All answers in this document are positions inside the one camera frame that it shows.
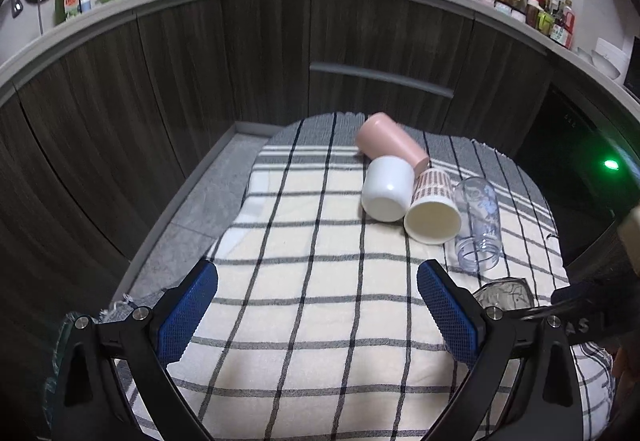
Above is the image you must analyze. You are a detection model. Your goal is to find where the red label sauce bottle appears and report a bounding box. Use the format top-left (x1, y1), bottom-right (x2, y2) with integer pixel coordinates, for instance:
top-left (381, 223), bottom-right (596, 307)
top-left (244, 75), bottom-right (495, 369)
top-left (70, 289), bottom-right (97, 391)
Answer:
top-left (550, 0), bottom-right (576, 50)

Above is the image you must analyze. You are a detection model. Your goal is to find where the white bowl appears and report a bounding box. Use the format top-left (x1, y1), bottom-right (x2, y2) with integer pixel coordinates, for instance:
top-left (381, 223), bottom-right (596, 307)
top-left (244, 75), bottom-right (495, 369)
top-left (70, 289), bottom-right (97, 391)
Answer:
top-left (591, 50), bottom-right (620, 80)

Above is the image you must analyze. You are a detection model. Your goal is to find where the clear blue plastic cup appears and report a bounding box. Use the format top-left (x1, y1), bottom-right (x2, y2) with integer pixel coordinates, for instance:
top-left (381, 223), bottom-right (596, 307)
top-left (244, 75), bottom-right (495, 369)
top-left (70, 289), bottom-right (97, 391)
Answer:
top-left (454, 176), bottom-right (502, 273)

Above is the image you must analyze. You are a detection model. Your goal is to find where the smoky square glass cup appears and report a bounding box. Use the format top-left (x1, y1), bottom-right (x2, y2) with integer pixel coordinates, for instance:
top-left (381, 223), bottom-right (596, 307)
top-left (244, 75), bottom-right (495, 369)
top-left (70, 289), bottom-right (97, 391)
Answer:
top-left (473, 277), bottom-right (535, 311)

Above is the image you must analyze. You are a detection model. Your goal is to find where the white ceramic cup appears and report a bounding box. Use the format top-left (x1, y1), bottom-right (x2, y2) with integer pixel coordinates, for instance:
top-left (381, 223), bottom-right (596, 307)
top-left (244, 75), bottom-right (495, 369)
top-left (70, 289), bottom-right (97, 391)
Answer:
top-left (361, 156), bottom-right (414, 222)

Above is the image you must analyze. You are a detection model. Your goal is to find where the cream patterned paper cup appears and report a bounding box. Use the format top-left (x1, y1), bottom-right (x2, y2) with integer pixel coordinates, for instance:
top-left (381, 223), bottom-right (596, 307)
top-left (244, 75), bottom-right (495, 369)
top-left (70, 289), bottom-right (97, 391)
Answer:
top-left (404, 168), bottom-right (461, 245)

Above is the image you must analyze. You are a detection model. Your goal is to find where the dark wood cabinet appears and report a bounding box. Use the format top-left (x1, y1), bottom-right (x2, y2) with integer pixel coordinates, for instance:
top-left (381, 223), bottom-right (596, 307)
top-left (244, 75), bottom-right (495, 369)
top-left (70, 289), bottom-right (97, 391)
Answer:
top-left (0, 0), bottom-right (640, 322)

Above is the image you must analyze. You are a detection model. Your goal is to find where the grey drawer handle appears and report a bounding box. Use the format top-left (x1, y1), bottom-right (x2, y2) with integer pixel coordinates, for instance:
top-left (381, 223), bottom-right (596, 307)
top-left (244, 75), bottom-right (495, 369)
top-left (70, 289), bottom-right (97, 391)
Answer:
top-left (309, 62), bottom-right (454, 98)

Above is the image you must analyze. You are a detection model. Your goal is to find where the pink plastic cup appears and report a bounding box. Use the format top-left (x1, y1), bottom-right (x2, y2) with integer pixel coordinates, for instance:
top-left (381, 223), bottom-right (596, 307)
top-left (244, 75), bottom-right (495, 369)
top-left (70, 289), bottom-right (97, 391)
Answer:
top-left (355, 112), bottom-right (430, 174)

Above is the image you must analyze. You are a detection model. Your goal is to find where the checkered white black cloth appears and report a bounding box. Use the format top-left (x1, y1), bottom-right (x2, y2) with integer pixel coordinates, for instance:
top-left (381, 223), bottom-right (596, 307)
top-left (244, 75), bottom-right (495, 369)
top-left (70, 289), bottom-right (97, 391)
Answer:
top-left (96, 109), bottom-right (616, 441)

